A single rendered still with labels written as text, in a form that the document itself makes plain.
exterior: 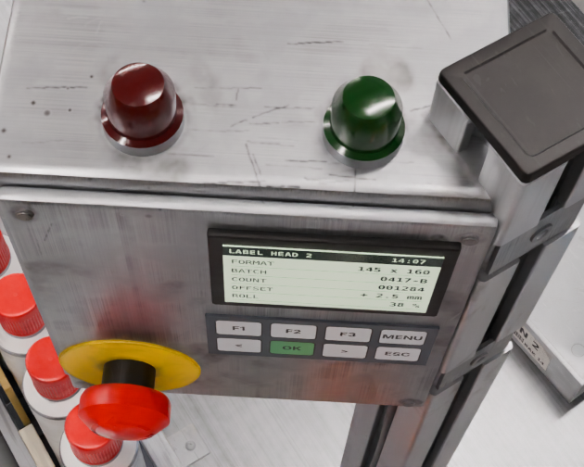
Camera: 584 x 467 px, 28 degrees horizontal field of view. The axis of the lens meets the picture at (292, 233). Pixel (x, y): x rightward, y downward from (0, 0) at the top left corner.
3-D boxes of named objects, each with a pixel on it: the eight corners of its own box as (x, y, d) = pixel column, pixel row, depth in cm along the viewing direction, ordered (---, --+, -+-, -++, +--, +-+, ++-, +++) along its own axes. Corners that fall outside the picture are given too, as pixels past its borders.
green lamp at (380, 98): (323, 97, 38) (327, 56, 36) (403, 102, 38) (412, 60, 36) (320, 167, 36) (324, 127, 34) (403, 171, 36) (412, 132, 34)
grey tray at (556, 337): (376, 183, 110) (379, 157, 106) (534, 77, 116) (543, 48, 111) (569, 403, 101) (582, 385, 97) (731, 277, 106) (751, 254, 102)
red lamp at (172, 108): (107, 84, 38) (99, 43, 36) (187, 89, 38) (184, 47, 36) (97, 154, 36) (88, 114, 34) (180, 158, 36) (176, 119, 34)
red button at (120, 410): (79, 347, 47) (69, 418, 46) (171, 352, 47) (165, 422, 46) (90, 379, 51) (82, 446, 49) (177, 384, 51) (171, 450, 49)
